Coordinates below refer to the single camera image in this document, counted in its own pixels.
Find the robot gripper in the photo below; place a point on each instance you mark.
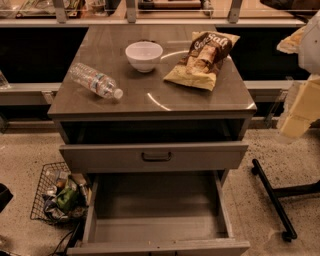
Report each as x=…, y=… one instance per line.
x=310, y=46

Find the grey drawer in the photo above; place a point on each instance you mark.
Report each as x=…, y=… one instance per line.
x=158, y=214
x=159, y=157

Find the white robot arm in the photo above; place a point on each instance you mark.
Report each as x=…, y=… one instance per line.
x=306, y=42

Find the grey drawer cabinet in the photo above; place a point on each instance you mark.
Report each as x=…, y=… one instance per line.
x=151, y=109

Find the grey top drawer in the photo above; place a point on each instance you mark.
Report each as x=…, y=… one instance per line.
x=159, y=157

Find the yellow brown chip bag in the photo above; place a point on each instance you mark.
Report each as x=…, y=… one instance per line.
x=204, y=60

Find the white ceramic bowl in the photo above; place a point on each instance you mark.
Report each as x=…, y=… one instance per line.
x=144, y=55

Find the clear plastic water bottle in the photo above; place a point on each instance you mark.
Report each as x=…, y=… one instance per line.
x=96, y=81

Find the green snack packet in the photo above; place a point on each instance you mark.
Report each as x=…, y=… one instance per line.
x=66, y=199

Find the black object at left edge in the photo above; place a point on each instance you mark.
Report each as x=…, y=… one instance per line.
x=5, y=196

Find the black wire basket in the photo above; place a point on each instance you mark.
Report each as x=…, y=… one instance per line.
x=53, y=179

